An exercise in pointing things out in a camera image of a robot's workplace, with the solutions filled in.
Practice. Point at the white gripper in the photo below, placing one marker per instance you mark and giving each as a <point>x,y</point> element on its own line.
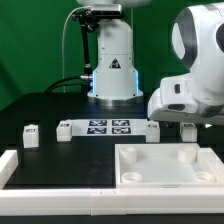
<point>172,102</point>

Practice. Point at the white square tabletop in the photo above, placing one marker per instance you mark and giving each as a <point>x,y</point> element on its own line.
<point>184,165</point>

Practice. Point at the fiducial tag sheet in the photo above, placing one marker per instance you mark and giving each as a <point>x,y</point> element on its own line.
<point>109,127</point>

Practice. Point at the white fence obstacle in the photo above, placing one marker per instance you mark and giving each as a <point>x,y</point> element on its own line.
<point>115,201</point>

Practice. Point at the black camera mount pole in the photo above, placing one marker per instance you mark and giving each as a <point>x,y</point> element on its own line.
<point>88,24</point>

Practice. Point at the grey camera bar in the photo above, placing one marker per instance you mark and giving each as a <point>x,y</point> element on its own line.
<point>106,9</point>

